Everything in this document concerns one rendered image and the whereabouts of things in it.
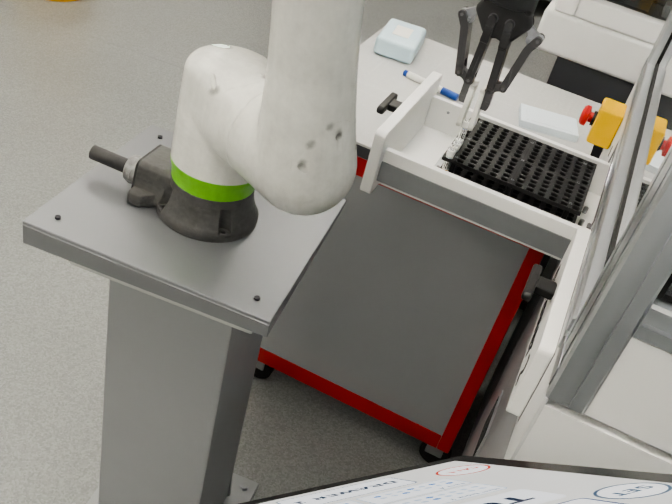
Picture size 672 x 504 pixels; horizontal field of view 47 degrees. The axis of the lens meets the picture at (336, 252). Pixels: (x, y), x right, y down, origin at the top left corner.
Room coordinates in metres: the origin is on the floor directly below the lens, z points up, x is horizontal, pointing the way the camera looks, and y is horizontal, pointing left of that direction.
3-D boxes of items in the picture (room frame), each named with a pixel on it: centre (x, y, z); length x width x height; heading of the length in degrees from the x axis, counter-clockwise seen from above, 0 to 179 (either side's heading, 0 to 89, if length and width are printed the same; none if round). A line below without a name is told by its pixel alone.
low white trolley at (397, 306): (1.57, -0.18, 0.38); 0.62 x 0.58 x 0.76; 165
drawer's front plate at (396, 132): (1.17, -0.05, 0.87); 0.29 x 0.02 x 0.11; 165
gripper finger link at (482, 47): (1.13, -0.13, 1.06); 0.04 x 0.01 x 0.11; 165
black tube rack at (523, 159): (1.12, -0.25, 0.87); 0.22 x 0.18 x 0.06; 75
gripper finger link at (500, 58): (1.12, -0.16, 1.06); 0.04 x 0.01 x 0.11; 165
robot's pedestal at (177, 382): (0.92, 0.20, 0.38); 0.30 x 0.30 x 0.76; 82
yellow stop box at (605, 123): (1.42, -0.43, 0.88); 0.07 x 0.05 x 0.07; 165
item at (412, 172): (1.12, -0.26, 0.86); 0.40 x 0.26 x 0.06; 75
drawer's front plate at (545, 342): (0.79, -0.28, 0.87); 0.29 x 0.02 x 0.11; 165
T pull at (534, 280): (0.80, -0.26, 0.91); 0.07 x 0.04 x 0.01; 165
